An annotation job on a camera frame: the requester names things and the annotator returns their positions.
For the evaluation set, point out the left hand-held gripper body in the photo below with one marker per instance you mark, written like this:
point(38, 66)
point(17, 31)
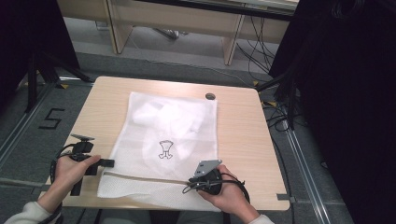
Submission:
point(82, 148)

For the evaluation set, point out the black curtain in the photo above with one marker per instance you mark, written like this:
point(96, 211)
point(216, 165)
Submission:
point(348, 109)
point(28, 37)

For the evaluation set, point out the metal floor rail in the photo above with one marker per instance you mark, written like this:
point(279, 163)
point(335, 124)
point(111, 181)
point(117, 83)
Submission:
point(21, 124)
point(306, 174)

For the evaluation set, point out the white mesh laundry bag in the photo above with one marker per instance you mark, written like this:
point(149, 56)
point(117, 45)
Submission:
point(162, 124)

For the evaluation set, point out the person's left hand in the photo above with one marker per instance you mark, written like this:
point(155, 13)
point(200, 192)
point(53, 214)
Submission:
point(67, 171)

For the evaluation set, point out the light wooden desk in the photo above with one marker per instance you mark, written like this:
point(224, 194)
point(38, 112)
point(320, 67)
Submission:
point(174, 18)

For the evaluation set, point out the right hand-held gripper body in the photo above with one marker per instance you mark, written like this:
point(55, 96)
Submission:
point(208, 180)

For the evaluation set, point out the grey round table grommet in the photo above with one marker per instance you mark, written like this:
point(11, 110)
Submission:
point(210, 96)

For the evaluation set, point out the person's right hand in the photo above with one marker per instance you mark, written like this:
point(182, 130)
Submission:
point(232, 196)

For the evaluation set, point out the black metal stand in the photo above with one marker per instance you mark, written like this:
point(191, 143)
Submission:
point(40, 74)
point(288, 99)

